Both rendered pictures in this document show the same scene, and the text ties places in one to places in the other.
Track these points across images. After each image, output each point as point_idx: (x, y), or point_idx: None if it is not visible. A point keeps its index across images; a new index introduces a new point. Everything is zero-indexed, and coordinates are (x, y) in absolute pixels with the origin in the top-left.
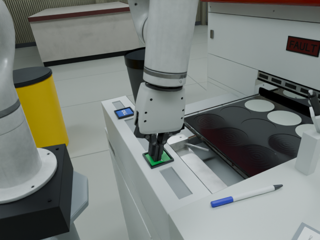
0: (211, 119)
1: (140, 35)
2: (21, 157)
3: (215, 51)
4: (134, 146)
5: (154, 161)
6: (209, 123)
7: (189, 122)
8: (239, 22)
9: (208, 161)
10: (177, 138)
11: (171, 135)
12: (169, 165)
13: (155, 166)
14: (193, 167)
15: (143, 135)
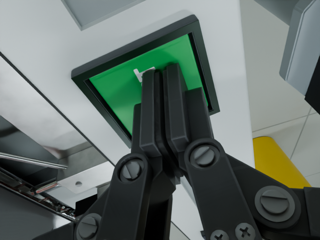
0: (5, 233)
1: None
2: None
3: None
4: (232, 144)
5: (178, 64)
6: (7, 225)
7: (63, 220)
8: None
9: (7, 125)
10: (86, 180)
11: (84, 221)
12: (93, 39)
13: (173, 26)
14: (25, 91)
15: (318, 210)
